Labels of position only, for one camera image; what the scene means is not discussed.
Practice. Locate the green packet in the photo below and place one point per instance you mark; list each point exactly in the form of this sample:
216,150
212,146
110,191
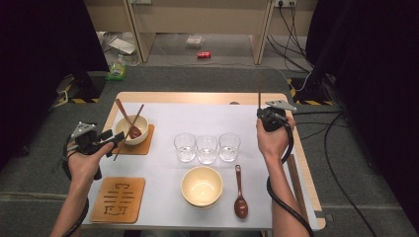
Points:
116,72

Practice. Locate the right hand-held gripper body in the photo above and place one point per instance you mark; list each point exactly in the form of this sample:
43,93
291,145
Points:
273,120

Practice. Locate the red can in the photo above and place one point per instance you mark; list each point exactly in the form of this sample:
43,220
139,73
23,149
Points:
204,55

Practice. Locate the beige desk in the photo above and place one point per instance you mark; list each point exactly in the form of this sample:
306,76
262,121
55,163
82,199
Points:
204,16

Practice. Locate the clear drinking glass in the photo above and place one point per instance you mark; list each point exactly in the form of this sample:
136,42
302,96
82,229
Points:
229,148
207,149
184,148

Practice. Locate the square wooden coaster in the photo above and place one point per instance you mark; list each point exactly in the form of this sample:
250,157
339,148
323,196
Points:
140,149
118,199

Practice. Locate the white paper sheets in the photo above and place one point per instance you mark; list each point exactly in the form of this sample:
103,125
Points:
122,45

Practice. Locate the white table mat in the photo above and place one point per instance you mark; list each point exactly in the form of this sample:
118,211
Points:
197,118

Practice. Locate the clear plastic box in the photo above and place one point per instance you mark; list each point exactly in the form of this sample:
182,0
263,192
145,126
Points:
194,41

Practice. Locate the brown wooden spoon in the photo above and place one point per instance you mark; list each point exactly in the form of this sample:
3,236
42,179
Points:
133,131
241,205

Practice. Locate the round brown table grommet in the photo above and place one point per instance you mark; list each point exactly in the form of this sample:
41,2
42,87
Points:
234,103

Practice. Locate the black curtain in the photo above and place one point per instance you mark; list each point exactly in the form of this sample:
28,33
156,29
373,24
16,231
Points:
372,65
39,49

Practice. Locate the thin brown chopstick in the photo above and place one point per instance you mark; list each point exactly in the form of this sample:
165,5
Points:
259,98
140,111

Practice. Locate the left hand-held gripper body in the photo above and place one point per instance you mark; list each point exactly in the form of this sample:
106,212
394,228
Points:
86,140

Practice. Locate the person's right hand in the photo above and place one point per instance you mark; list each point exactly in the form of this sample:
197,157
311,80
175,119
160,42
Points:
273,143

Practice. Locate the cream ceramic bowl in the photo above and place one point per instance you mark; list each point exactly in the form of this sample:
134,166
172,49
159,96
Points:
201,186
141,123
201,208

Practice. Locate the white wall socket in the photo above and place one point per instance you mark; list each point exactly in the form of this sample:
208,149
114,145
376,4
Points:
285,2

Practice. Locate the black stand base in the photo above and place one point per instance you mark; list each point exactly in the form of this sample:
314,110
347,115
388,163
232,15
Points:
84,87
311,89

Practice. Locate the person's left hand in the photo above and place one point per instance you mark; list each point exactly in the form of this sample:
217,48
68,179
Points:
84,166

